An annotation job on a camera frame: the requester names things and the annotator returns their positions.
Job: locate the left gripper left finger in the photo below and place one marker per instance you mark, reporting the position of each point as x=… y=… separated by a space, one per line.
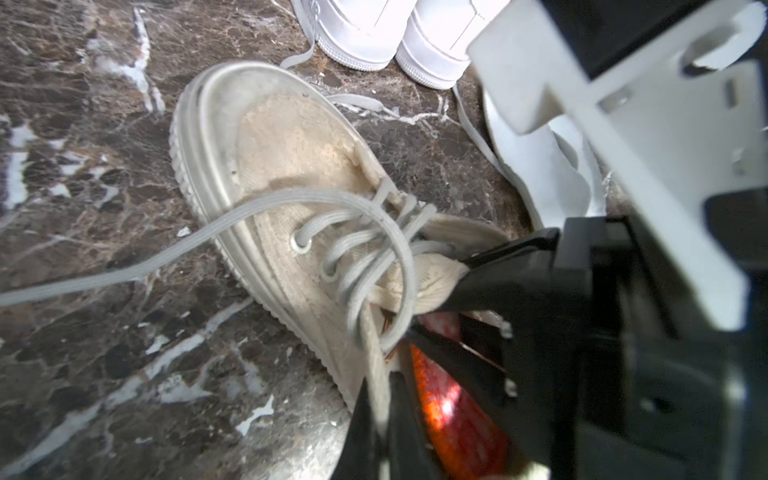
x=359 y=458

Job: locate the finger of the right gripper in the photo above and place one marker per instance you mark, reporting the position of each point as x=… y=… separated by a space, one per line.
x=484 y=382

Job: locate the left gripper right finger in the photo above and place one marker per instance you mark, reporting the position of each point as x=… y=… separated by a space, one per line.
x=407 y=451

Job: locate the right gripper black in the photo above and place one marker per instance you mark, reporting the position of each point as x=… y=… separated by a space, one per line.
x=613 y=370

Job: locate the red fuzzy insole orange trim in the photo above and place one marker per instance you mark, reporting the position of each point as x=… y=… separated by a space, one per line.
x=467 y=443

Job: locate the white shoe insole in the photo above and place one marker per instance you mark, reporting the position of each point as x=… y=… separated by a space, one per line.
x=577 y=149
x=551 y=189

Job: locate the white sneaker one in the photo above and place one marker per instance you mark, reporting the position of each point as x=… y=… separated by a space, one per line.
x=433 y=50
x=360 y=34

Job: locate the beige sneaker one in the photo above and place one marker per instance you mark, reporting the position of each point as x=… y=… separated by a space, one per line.
x=307 y=220

